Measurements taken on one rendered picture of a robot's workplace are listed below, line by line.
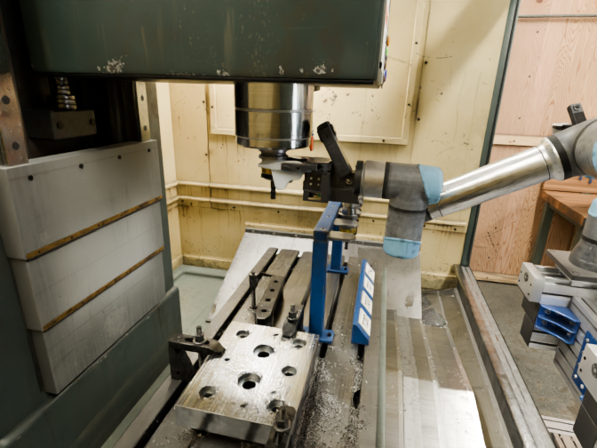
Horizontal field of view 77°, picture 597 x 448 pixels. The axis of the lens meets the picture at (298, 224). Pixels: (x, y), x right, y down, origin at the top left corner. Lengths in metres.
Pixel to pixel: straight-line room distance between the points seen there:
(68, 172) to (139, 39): 0.34
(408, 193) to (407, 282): 1.06
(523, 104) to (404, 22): 1.89
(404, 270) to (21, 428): 1.45
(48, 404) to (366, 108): 1.51
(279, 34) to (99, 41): 0.33
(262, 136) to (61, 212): 0.46
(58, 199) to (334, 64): 0.62
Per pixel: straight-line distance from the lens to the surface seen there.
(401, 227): 0.78
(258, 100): 0.73
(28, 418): 1.08
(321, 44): 0.66
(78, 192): 0.97
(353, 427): 0.91
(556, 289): 1.55
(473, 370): 1.52
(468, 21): 1.82
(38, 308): 0.95
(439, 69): 1.79
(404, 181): 0.75
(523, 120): 3.52
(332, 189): 0.78
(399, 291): 1.74
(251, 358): 0.91
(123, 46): 0.80
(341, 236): 0.97
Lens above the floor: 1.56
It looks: 19 degrees down
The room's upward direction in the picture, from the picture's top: 2 degrees clockwise
